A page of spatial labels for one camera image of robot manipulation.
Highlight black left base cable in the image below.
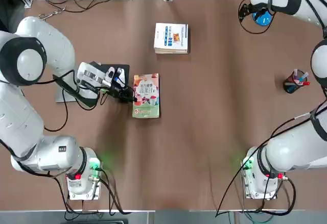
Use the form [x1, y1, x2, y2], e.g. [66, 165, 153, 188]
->
[61, 167, 130, 221]

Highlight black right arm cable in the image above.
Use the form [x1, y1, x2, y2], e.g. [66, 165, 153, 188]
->
[216, 0, 327, 218]

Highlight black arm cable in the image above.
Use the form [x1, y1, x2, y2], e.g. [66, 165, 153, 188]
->
[216, 0, 327, 218]
[43, 68, 136, 133]

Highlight colourful fruit juice book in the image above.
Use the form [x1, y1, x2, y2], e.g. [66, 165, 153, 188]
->
[132, 72, 161, 119]

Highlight black mesh pen holder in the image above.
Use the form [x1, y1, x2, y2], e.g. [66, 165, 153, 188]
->
[283, 74, 309, 94]

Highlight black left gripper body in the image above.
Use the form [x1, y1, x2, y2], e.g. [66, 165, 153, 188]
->
[101, 80, 124, 99]

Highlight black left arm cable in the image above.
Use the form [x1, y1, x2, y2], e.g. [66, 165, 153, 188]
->
[43, 68, 136, 133]

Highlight silver metal clip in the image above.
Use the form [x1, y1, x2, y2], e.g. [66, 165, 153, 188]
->
[38, 9, 64, 20]

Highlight silver laptop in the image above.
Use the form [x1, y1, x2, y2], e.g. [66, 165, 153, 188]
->
[52, 73, 103, 104]

